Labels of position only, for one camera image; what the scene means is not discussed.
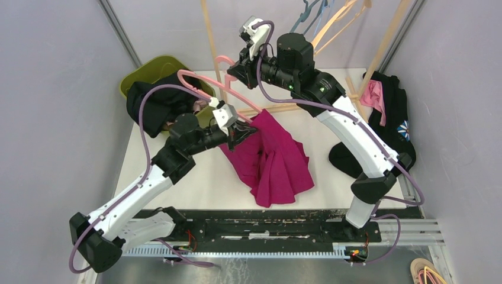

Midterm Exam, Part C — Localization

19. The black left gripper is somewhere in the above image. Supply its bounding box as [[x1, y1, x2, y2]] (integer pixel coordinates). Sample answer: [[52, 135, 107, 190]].
[[188, 120, 259, 156]]

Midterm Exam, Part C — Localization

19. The pink hanger hook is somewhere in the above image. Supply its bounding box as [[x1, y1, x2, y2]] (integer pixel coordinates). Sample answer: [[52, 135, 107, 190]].
[[177, 55, 263, 122]]

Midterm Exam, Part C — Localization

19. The magenta skirt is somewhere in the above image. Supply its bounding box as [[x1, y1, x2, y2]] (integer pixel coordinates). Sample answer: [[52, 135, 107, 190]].
[[219, 110, 314, 208]]

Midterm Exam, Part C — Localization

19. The light blue hanger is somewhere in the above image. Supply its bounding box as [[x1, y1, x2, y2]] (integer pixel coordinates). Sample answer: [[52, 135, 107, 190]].
[[303, 0, 336, 35]]

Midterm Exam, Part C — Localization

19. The beige wooden hanger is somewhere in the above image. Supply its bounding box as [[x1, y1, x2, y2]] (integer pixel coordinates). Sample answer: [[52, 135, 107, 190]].
[[310, 0, 372, 56]]

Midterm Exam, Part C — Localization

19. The light pink dress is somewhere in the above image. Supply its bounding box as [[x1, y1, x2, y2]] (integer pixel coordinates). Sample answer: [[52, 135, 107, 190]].
[[192, 100, 208, 113]]

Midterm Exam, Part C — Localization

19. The grey-blue plastic hanger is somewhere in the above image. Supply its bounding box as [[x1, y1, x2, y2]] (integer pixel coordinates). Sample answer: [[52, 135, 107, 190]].
[[290, 0, 329, 35]]

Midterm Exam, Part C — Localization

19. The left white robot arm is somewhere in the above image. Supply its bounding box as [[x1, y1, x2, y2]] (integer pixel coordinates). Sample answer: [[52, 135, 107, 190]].
[[69, 114, 257, 274]]

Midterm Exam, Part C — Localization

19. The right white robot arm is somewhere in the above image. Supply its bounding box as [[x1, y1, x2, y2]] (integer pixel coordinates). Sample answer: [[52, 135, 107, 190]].
[[227, 31, 412, 241]]

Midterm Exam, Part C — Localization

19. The olive green plastic basket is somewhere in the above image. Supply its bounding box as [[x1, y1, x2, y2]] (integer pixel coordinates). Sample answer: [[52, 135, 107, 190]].
[[119, 55, 212, 134]]

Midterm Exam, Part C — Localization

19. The pink cloth on pile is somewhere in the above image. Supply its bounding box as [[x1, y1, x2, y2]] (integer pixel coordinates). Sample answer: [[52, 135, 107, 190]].
[[359, 80, 387, 127]]

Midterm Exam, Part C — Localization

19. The black garment pile with flower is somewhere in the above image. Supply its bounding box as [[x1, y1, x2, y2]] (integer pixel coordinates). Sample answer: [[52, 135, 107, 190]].
[[328, 71, 417, 178]]

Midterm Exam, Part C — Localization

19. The hangers bundle in corner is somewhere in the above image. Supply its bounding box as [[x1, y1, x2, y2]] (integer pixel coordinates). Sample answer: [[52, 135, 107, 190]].
[[410, 258, 447, 284]]

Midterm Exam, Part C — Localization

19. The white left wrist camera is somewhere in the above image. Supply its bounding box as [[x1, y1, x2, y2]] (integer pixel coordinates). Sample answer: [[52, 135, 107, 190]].
[[212, 101, 239, 136]]

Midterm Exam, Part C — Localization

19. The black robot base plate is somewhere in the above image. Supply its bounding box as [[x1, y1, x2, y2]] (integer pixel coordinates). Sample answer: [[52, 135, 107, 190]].
[[129, 208, 382, 254]]

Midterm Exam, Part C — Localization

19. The wooden clothes rack frame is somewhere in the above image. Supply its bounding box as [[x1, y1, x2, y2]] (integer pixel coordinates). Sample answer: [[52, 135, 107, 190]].
[[199, 0, 413, 122]]

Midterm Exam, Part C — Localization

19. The grey wall conduit strip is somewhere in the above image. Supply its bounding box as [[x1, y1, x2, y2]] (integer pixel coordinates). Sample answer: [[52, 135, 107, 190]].
[[97, 0, 142, 68]]

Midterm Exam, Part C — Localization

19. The grey toothed cable rail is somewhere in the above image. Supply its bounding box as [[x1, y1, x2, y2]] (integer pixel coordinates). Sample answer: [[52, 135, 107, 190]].
[[123, 243, 350, 260]]

